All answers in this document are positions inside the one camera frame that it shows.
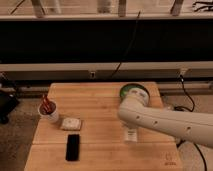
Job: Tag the white plastic bottle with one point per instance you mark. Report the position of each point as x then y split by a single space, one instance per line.
130 135

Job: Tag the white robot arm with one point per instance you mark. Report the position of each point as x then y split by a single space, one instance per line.
190 126

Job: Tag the green ceramic bowl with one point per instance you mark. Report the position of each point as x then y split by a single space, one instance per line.
126 88

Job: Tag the white square sponge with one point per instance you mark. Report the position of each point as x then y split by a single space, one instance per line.
71 124

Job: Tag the white paper cup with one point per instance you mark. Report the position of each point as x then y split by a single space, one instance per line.
52 116

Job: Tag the red straw in cup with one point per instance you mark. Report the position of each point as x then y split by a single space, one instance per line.
45 103

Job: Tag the black smartphone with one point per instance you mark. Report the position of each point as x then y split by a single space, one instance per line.
72 148

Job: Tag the black object at left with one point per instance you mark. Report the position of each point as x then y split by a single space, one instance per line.
7 101

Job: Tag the wall power outlet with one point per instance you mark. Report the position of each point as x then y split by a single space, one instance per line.
92 74

